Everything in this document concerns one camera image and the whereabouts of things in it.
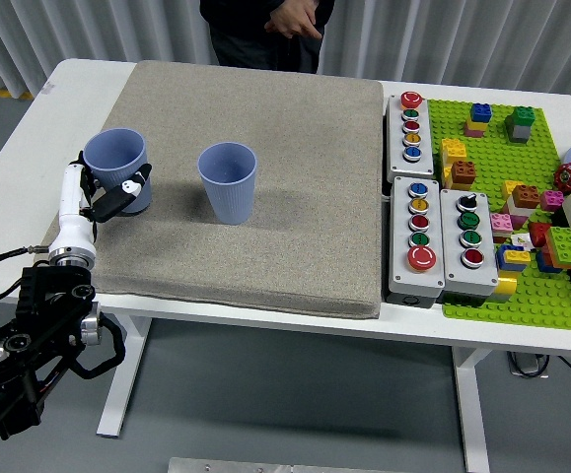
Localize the white pleated curtain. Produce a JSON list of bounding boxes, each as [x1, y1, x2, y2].
[[0, 0, 571, 98]]

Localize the yellow toy cylinder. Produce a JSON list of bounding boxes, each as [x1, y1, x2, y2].
[[491, 272, 520, 303]]

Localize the large green toy brick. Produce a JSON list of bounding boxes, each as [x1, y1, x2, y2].
[[544, 226, 571, 265]]

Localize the white toy brick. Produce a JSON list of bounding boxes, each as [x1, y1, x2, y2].
[[506, 196, 534, 219]]

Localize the brown toy brick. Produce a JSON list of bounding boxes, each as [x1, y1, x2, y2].
[[450, 160, 477, 191], [510, 184, 541, 209]]

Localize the blue ribbed plastic cup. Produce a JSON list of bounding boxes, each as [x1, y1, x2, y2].
[[83, 128, 154, 215], [197, 141, 258, 226]]

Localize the white table leg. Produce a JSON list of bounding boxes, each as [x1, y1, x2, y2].
[[96, 314, 154, 439], [451, 346, 492, 473]]

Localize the grey toy brick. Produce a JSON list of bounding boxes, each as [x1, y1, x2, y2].
[[506, 122, 533, 145]]

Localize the grey selector-switch control box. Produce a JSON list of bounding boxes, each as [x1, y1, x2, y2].
[[439, 188, 500, 303]]

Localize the green studded baseplate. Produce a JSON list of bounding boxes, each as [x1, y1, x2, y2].
[[426, 98, 571, 332]]

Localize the grey-brown fabric mat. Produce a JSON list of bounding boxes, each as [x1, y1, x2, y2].
[[41, 59, 384, 320]]

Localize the magenta toy brick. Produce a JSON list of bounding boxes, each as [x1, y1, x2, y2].
[[539, 189, 566, 213]]

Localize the person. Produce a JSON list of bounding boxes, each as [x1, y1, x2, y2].
[[199, 0, 336, 74]]

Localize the red toy brick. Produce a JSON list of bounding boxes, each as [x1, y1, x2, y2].
[[528, 222, 553, 247]]

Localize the grey five-button control box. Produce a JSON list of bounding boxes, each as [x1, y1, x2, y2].
[[386, 91, 437, 184], [387, 175, 448, 309]]

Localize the tall yellow toy brick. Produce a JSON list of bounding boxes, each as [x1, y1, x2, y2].
[[440, 137, 468, 184]]

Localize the person's right hand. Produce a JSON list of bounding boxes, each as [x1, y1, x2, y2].
[[264, 0, 324, 40]]

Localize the blue toy brick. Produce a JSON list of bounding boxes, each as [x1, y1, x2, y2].
[[535, 250, 562, 275], [469, 102, 494, 124], [494, 244, 518, 272]]

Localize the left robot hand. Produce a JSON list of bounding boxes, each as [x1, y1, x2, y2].
[[47, 150, 153, 258]]

